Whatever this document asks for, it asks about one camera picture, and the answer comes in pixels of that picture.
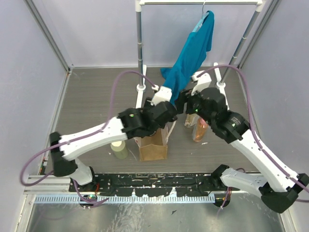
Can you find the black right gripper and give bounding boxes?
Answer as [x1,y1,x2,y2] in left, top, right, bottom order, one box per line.
[174,87,214,126]

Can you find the clear amber bottle white cap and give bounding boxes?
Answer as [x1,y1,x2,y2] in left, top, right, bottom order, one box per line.
[184,114,199,128]

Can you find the burlap canvas tote bag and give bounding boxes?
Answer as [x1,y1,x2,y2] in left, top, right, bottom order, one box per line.
[134,121,177,161]

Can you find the pink cap peach bottle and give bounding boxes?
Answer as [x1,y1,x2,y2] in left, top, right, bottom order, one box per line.
[192,117,208,142]

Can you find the metal clothes rack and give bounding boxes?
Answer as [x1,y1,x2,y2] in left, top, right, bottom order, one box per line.
[134,0,264,114]

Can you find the green bottle white cap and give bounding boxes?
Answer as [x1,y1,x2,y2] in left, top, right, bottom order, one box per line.
[110,141,128,160]

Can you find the teal t-shirt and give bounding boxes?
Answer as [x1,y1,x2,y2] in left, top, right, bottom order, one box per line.
[160,11,215,103]

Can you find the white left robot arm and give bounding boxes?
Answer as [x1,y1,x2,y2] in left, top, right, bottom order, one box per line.
[50,101,177,191]

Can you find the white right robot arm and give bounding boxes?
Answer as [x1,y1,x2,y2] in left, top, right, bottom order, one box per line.
[175,87,309,214]

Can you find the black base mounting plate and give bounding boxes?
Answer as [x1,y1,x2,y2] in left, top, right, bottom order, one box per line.
[78,173,227,197]

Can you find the light blue clothes hanger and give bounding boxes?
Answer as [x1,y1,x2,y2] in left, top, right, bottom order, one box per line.
[192,1,209,32]

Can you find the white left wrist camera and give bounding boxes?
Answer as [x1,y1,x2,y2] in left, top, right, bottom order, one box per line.
[151,85,172,106]

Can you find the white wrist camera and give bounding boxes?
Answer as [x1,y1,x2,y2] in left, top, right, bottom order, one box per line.
[151,85,172,106]
[191,73,211,96]

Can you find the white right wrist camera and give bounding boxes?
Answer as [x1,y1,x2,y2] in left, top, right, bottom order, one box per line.
[191,73,211,96]

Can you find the slotted cable duct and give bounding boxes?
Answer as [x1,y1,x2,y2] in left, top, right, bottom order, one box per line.
[34,194,215,204]

